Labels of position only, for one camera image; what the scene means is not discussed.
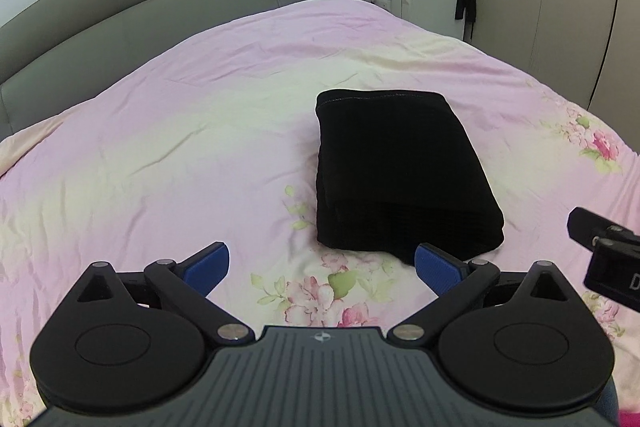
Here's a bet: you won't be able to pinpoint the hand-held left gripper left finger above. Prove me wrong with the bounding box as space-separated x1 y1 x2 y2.
60 241 256 346

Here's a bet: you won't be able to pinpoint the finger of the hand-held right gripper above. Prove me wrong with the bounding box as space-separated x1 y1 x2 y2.
567 207 640 253

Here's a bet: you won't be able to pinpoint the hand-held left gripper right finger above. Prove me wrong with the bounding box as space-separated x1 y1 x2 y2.
388 243 583 348

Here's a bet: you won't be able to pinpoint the black pants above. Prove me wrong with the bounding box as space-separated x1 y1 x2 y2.
315 89 505 267

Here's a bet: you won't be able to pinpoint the pink floral duvet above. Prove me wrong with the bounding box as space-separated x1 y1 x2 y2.
0 0 640 418

